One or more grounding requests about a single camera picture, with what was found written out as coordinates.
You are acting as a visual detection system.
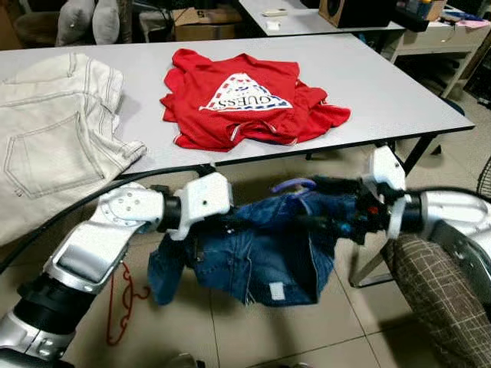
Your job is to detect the blue round stool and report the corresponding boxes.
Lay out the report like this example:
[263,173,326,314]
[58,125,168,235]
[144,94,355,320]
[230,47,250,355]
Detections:
[439,97,466,117]

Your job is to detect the purple plastic hanger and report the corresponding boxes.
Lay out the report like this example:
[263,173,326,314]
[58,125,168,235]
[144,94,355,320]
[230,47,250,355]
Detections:
[270,178,317,202]

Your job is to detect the cream white jeans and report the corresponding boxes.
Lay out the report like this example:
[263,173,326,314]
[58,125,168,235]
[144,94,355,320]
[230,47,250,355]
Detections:
[0,52,148,246]

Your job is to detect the blue denim jacket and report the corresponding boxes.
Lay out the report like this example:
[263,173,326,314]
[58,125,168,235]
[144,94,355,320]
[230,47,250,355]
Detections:
[147,190,361,307]

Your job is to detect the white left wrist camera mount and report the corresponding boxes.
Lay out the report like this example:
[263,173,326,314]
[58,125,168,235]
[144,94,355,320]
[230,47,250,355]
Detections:
[167,171,233,241]

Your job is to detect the black wire fan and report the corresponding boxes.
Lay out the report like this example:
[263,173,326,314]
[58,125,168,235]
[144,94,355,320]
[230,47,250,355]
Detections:
[476,157,491,200]

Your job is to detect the brown plaid fabric cover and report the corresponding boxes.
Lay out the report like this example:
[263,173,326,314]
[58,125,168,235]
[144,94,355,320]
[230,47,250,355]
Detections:
[381,234,491,368]

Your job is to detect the pink cloth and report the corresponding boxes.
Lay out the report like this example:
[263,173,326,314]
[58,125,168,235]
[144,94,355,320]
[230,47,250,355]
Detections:
[456,17,491,30]

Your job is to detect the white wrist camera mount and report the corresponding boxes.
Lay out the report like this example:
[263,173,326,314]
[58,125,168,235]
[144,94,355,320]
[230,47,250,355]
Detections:
[361,146,407,240]
[167,171,233,241]

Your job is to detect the red printed t-shirt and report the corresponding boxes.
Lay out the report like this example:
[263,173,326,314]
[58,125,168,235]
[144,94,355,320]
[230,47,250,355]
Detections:
[160,48,352,153]

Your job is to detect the wooden black speaker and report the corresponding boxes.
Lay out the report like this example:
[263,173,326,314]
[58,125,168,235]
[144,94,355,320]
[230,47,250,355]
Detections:
[318,0,400,29]

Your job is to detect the brown wicker chair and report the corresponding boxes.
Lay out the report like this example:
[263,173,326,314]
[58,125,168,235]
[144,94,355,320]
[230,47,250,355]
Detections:
[15,0,131,48]

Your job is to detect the white drawer desk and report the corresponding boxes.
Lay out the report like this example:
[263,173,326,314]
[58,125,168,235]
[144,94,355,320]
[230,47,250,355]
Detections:
[381,19,491,99]

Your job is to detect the red plastic hanger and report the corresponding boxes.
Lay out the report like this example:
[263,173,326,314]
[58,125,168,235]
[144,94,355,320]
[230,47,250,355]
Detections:
[106,261,152,346]

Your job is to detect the grey pillow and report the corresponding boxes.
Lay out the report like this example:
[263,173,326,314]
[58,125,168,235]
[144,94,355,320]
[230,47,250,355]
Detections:
[92,0,121,45]
[55,0,97,47]

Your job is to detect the brown cardboard box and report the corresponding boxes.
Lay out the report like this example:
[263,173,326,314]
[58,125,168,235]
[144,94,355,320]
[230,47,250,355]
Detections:
[170,6,245,41]

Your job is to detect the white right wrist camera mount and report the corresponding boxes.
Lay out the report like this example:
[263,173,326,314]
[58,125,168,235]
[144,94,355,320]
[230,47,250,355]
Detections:
[361,146,407,240]

